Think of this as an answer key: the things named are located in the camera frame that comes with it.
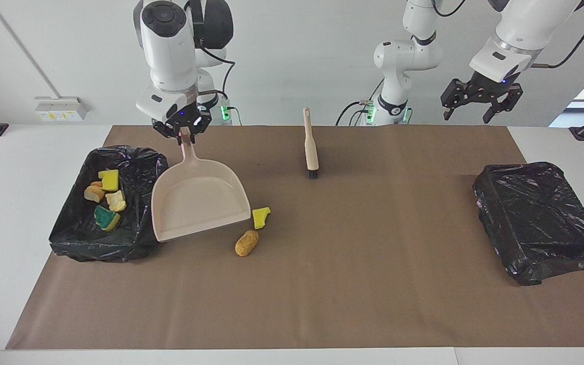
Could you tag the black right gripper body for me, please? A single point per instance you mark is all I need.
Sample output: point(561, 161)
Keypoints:
point(185, 117)

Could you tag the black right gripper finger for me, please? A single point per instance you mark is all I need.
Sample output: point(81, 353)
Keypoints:
point(166, 129)
point(203, 124)

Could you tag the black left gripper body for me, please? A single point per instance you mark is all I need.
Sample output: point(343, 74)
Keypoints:
point(489, 88)

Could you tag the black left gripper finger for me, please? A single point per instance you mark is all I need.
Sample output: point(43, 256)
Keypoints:
point(454, 94)
point(507, 99)

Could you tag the notched yellow sponge piece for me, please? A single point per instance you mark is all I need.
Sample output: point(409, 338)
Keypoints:
point(110, 180)

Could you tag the pink plastic dustpan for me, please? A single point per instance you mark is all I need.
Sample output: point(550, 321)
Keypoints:
point(195, 203)

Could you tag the pale striped croissant piece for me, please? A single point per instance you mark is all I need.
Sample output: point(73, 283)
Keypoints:
point(116, 202)

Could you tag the orange striped croissant piece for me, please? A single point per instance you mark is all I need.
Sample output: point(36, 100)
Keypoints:
point(93, 193)

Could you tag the stepped yellow sponge piece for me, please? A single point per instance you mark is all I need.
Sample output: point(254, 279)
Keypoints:
point(105, 218)

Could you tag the small yellow sponge piece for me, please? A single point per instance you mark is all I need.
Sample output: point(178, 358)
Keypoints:
point(259, 218)

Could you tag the beige hand brush black bristles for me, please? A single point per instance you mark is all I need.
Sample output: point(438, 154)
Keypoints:
point(311, 152)

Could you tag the brown oval bread roll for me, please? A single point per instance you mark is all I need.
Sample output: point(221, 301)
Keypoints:
point(246, 244)

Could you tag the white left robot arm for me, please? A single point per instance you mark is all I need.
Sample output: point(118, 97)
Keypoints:
point(408, 56)

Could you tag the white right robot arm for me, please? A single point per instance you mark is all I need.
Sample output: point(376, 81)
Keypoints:
point(168, 50)

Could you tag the black bag lined bin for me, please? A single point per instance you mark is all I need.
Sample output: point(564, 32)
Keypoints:
point(535, 223)
point(140, 203)

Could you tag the brown table mat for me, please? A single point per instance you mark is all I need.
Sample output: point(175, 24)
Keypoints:
point(424, 304)

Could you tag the white wall socket box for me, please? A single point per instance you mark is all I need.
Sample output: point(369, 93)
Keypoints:
point(59, 109)

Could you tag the grey wall conduit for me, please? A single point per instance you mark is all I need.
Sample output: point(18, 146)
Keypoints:
point(23, 48)

